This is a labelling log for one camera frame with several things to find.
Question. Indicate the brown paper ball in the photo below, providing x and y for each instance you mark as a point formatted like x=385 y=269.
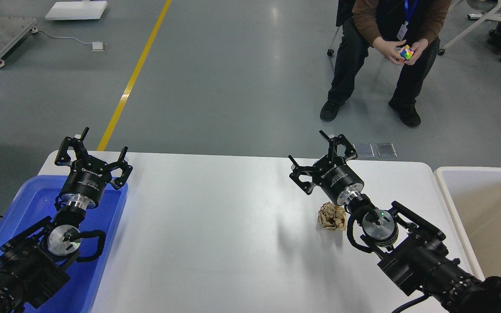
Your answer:
x=332 y=217

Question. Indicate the colourful rubik's cube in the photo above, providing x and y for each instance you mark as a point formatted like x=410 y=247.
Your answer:
x=406 y=53

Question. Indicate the seated person in black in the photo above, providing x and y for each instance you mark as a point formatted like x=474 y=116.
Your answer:
x=362 y=21

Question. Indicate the right floor metal plate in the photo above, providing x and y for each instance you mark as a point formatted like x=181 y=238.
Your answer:
x=386 y=150

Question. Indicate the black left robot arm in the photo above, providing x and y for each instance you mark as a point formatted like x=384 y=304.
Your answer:
x=33 y=263

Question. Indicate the white chair frame right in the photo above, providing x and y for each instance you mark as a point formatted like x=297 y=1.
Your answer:
x=481 y=21

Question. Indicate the person's chair leg with caster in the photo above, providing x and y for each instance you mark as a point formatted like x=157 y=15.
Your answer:
x=331 y=50

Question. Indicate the floor metal plate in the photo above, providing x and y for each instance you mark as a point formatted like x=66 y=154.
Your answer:
x=386 y=150
x=364 y=150

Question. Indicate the white power adapter with cable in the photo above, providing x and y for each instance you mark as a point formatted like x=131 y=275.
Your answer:
x=95 y=46

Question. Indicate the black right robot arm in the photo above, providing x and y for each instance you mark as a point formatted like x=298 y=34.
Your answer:
x=411 y=250

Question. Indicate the metal wheeled platform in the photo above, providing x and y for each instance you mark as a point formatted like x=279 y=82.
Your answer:
x=2 y=34

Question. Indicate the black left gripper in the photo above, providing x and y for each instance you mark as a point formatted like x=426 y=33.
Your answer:
x=83 y=181

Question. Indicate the person's right hand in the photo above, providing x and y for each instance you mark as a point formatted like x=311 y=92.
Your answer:
x=388 y=49

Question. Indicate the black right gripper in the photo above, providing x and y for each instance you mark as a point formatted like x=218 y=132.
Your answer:
x=337 y=177

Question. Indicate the beige plastic bin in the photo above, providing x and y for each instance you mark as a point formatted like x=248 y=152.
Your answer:
x=473 y=198

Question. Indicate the person's left hand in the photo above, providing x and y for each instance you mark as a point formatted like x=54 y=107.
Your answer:
x=417 y=49

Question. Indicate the left floor metal plate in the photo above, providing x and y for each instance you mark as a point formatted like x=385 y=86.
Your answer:
x=364 y=150

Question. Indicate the white flat board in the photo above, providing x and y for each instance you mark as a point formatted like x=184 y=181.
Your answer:
x=77 y=10

